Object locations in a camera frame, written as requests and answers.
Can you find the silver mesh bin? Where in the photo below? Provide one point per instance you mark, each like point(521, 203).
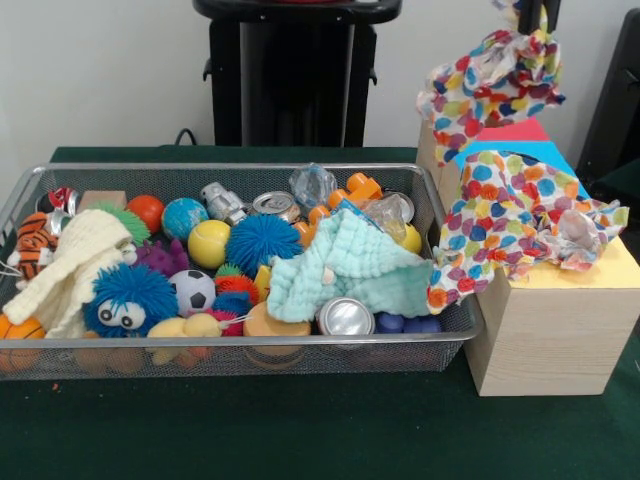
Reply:
point(225, 177)

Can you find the large polka-dot paper napkin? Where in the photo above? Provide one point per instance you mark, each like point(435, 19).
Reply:
point(500, 220)

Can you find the blue spiky ball with eyes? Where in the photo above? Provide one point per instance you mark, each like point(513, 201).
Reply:
point(145, 295)

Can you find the cream knitted cloth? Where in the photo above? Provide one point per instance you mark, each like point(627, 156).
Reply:
point(85, 250)

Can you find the dark green table cloth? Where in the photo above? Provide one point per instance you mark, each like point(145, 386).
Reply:
point(300, 430)
point(622, 185)

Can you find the small soccer ball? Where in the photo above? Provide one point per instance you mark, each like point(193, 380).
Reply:
point(190, 292)

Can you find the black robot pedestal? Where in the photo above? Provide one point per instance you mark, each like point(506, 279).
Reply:
point(295, 75)

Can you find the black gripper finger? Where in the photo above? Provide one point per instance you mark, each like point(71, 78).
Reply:
point(526, 15)
point(539, 15)

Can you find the wooden box with three holes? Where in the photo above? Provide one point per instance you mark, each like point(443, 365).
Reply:
point(550, 340)

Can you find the orange rubber ball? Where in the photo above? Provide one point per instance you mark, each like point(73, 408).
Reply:
point(146, 210)

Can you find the silver toy robot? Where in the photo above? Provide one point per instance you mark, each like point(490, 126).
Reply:
point(222, 200)

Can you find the yellow tennis ball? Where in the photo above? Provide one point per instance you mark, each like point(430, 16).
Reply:
point(209, 245)

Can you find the silver drink can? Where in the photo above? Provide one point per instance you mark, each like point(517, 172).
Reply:
point(347, 317)

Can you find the small polka-dot paper napkin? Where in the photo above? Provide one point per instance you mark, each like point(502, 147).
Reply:
point(480, 85)

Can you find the blue globe ball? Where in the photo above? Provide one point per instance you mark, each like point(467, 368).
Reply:
point(182, 217)

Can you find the mint green cloth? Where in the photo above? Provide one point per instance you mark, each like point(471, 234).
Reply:
point(360, 265)

